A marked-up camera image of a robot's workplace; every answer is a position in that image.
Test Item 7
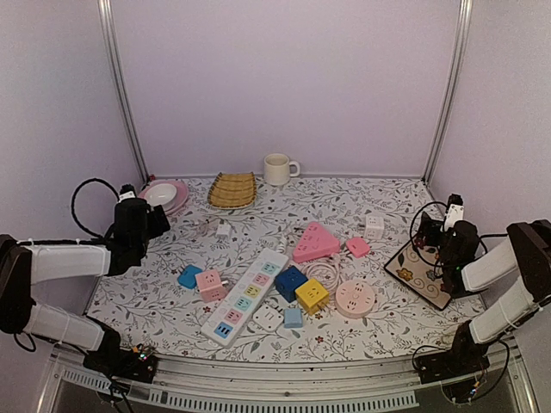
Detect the cyan cube adapter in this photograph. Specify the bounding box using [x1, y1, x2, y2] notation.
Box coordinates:
[177, 265, 203, 290]

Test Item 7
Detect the small pink plug adapter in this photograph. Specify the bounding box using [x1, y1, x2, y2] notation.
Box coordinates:
[345, 237, 370, 258]

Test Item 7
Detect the pink cube adapter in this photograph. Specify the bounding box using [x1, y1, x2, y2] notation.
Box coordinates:
[195, 269, 228, 303]

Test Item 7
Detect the round pink socket hub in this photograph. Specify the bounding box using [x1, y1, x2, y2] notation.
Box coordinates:
[335, 279, 375, 319]

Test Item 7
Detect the white power strip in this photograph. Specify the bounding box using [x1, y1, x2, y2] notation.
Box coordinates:
[200, 248, 289, 348]

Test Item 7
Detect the pink power strip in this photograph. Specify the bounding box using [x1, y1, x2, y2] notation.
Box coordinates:
[292, 221, 340, 263]

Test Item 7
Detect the yellow cube adapter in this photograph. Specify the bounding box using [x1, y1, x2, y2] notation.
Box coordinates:
[295, 279, 330, 316]

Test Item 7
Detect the dark blue cube adapter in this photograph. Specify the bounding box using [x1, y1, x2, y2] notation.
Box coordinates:
[275, 266, 308, 303]

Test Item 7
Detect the light blue plug adapter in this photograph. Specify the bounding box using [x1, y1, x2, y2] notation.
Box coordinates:
[283, 308, 303, 329]

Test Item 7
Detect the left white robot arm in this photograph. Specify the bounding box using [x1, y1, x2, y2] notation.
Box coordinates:
[1, 198, 170, 373]

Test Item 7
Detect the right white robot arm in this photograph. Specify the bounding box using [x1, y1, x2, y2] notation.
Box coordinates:
[410, 212, 550, 375]

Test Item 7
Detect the white plug adapter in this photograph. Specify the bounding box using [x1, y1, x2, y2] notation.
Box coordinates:
[253, 305, 284, 332]

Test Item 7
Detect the white bowl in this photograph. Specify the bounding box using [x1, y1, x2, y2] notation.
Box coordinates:
[144, 183, 177, 209]

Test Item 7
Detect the floral square tray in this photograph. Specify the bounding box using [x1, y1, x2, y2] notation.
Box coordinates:
[384, 241, 451, 311]

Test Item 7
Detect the pink plate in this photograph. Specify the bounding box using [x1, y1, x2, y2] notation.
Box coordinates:
[138, 180, 189, 215]

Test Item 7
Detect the white floral cube adapter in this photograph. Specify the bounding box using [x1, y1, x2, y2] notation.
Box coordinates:
[363, 214, 385, 240]

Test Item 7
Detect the white charger with prongs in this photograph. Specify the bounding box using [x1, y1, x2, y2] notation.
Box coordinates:
[215, 221, 232, 239]

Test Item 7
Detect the yellow bamboo tray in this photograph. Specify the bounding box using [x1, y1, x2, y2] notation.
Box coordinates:
[207, 172, 257, 210]

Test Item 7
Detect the cream ceramic mug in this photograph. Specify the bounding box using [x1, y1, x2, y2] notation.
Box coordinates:
[263, 153, 300, 186]

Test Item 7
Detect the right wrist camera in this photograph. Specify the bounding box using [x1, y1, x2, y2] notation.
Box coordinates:
[442, 194, 464, 232]

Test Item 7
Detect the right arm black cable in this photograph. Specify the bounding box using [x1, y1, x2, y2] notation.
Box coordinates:
[408, 200, 509, 285]

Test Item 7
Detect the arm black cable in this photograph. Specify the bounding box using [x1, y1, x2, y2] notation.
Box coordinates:
[408, 200, 509, 285]
[70, 178, 121, 240]

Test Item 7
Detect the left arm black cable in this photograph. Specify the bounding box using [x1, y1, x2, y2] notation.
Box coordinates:
[70, 178, 121, 240]

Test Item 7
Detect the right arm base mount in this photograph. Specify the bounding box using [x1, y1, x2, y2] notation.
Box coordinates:
[412, 321, 505, 384]

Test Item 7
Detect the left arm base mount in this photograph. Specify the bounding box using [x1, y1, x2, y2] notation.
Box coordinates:
[83, 329, 158, 384]

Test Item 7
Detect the aluminium front rail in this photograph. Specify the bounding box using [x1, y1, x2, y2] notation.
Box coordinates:
[37, 339, 540, 412]

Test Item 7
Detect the left aluminium corner post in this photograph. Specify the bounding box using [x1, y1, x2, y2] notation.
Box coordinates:
[97, 0, 149, 183]

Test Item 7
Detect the aluminium corner post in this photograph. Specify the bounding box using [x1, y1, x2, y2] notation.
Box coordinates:
[97, 0, 149, 183]
[422, 0, 474, 186]

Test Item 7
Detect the right aluminium corner post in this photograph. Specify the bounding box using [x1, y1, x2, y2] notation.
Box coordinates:
[422, 0, 474, 186]

